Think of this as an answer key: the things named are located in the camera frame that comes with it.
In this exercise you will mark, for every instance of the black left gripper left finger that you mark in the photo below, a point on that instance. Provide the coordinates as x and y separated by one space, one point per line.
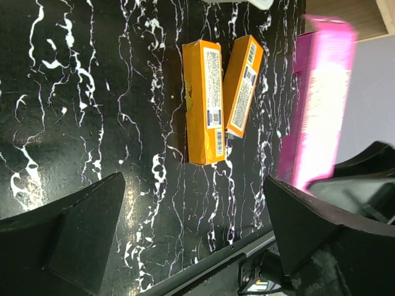
62 248

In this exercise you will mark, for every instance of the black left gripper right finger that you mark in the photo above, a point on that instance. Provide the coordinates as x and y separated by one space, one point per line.
326 250

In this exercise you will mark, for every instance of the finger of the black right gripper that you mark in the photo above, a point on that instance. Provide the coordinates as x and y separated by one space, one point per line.
362 185

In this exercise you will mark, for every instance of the pink toothpaste box small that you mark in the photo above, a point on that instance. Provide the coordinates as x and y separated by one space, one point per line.
323 66

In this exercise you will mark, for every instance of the wooden shelf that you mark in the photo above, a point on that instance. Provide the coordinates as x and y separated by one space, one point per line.
372 19

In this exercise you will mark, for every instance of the yellow toothpaste box right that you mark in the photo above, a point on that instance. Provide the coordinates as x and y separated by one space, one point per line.
239 83

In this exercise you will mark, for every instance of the yellow toothpaste box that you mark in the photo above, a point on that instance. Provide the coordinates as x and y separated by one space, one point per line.
239 83
202 73

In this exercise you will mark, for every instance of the yellow toothpaste box left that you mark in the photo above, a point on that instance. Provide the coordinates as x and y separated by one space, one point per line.
202 73

